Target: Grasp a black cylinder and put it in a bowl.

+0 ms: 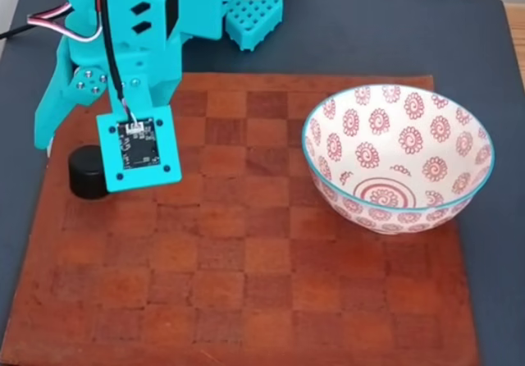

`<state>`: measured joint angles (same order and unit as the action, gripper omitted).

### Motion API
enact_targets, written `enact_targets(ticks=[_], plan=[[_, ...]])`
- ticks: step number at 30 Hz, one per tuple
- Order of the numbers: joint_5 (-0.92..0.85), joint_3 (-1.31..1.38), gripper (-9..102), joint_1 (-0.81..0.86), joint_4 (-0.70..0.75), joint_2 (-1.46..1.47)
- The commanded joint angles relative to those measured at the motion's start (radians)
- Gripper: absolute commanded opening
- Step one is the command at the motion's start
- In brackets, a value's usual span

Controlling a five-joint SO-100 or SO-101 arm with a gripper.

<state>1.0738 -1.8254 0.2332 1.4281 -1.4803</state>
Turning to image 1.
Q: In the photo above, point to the black cylinder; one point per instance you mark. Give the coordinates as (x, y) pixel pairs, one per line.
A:
(84, 173)

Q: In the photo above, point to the white bowl with red pattern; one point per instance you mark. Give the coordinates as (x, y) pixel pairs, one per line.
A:
(393, 165)

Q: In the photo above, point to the white paper piece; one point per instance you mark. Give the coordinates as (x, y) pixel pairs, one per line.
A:
(49, 147)

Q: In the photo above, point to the brown leather chessboard mat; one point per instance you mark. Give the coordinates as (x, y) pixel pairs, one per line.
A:
(246, 267)

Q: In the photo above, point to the turquoise camera board mount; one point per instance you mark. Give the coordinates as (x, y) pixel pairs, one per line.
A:
(139, 152)

